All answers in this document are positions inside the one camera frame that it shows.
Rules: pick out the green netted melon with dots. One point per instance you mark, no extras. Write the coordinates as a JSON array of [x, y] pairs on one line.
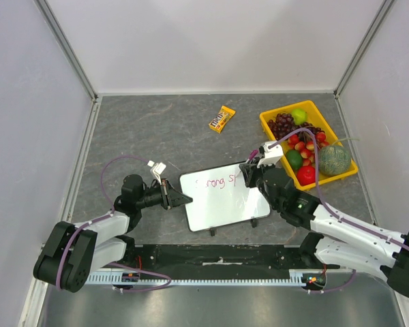
[[335, 159]]

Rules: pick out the light green pear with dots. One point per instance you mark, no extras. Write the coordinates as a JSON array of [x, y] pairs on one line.
[[299, 116]]

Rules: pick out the aluminium frame post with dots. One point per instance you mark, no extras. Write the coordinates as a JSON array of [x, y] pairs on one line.
[[363, 46], [55, 27]]

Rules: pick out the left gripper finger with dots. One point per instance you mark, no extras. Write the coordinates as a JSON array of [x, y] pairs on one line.
[[178, 203], [176, 196]]

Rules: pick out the red apple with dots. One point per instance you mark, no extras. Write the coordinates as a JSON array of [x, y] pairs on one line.
[[306, 175]]

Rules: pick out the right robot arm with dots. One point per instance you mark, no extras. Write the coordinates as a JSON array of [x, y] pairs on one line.
[[334, 238]]

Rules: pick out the right aluminium frame post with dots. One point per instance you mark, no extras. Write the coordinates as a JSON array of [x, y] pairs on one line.
[[363, 46]]

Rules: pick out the yellow candy packet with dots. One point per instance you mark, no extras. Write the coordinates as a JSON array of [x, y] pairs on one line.
[[219, 122]]

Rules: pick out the dark green lime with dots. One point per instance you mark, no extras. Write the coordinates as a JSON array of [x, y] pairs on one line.
[[294, 159]]

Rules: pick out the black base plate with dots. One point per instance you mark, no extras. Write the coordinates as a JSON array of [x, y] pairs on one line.
[[218, 261]]

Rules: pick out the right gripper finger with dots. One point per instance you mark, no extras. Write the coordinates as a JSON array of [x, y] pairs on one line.
[[247, 172], [249, 163]]

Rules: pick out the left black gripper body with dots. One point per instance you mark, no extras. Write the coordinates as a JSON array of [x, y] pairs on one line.
[[164, 195]]

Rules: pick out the purple grape bunch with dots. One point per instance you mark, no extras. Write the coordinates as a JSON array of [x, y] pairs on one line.
[[282, 125]]

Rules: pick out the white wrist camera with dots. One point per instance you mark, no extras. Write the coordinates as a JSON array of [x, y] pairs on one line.
[[270, 153], [156, 170]]

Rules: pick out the left aluminium frame post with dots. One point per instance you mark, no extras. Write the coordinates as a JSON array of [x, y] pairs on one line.
[[55, 27]]

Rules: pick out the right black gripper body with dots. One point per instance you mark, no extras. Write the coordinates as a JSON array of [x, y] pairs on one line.
[[254, 174]]

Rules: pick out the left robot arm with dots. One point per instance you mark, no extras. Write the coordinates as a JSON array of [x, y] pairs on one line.
[[73, 251]]

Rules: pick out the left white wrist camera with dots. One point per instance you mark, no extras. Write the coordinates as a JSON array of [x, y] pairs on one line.
[[156, 170]]

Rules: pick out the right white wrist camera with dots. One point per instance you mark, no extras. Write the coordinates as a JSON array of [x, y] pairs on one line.
[[270, 153]]

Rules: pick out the white whiteboard black frame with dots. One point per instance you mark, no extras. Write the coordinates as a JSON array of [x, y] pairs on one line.
[[220, 197]]

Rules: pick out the slotted cable duct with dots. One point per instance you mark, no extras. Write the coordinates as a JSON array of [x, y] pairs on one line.
[[119, 278]]

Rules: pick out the pink whiteboard marker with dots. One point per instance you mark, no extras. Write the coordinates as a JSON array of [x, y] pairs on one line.
[[252, 155]]

